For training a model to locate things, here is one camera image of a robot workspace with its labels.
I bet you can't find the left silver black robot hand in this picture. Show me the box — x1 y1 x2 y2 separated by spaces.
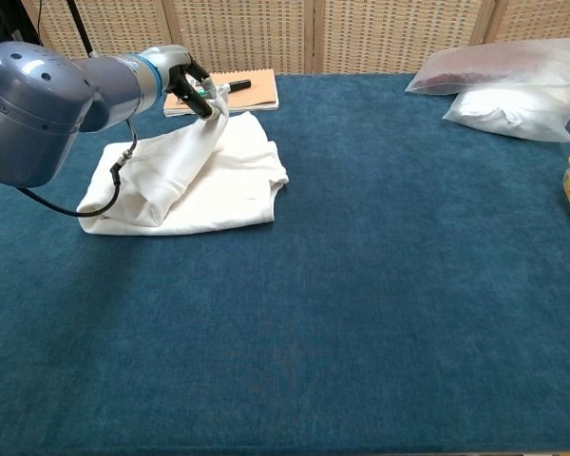
159 45 218 120

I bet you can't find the blue table mat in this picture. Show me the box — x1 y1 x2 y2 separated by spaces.
0 73 570 456

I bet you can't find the green white marker pen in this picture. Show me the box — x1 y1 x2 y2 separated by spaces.
194 78 253 96

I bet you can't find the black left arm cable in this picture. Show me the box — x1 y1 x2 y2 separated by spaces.
16 118 139 219

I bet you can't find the woven folding screen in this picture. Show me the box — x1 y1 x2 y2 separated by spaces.
21 0 570 82

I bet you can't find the kraft spiral notebook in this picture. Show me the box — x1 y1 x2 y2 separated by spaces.
163 70 280 119

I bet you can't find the black tripod stand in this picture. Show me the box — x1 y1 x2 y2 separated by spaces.
66 0 96 58

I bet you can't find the frosted bag with maroon cloth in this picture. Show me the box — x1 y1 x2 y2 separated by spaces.
405 37 570 96

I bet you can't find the frosted bag with white cloth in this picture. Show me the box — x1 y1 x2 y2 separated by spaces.
442 83 570 143

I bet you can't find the white t-shirt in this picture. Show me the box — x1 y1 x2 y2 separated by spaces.
75 85 290 238

